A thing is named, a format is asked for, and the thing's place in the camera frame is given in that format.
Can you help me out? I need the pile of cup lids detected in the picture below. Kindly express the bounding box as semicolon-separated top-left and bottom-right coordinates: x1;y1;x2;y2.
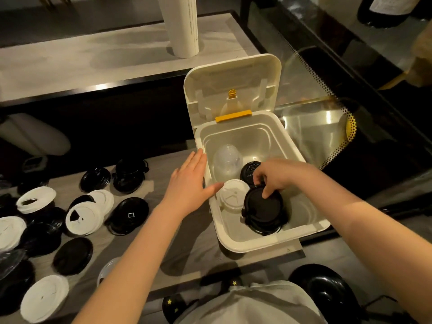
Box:
0;157;151;324

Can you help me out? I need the person's white shirt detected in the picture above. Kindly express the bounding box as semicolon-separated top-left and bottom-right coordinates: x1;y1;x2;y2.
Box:
175;280;328;324

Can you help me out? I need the black round base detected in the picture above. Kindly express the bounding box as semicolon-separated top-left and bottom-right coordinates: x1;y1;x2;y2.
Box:
288;264;362;324

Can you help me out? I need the person's left hand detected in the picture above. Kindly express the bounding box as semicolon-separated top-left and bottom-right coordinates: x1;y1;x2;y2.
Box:
158;148;225;218

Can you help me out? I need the tall stack of black lids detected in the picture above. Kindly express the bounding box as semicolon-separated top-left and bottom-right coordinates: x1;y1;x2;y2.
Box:
240;161;267;187

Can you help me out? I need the black cup lid with plug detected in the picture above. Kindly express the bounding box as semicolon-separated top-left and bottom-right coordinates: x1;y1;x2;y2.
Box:
241;185;287;237

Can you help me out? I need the person's left forearm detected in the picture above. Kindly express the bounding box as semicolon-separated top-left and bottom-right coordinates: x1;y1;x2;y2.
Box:
72;205;189;324

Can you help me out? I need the tall white paper cup stack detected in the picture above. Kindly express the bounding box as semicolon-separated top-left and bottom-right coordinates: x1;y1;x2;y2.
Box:
157;0;200;59

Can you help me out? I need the yellow fruit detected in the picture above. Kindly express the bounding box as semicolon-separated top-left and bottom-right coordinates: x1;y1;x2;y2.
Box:
346;114;357;140

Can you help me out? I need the person's right hand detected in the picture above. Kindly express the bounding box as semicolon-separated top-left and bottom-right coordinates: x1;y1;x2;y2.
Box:
253;159;321;199

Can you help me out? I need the grey bar counter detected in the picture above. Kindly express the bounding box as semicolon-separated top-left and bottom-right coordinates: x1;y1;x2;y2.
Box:
0;11;261;105

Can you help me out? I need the white plastic storage bin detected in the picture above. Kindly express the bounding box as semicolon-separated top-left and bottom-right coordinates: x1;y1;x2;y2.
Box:
184;54;331;253

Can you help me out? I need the person's right forearm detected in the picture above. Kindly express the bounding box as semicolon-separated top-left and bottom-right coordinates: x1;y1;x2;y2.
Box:
303;168;432;324

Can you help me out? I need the black star slipper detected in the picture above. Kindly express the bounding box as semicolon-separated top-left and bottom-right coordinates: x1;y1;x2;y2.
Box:
162;295;189;324
219;276;243;294

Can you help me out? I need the dark wine bottle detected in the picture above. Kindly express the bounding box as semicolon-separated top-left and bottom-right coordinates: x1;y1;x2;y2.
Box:
357;0;424;28

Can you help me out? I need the small digital timer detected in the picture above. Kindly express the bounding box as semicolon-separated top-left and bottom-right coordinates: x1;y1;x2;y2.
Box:
22;156;48;172

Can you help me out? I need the white cup lid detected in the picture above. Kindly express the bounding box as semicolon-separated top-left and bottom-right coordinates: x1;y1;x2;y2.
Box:
219;179;251;213

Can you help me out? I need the stack of clear lids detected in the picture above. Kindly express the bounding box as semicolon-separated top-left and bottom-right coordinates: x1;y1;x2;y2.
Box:
212;144;243;183

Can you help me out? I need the grey wooden table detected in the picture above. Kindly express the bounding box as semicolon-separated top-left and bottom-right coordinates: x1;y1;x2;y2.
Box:
0;148;306;324

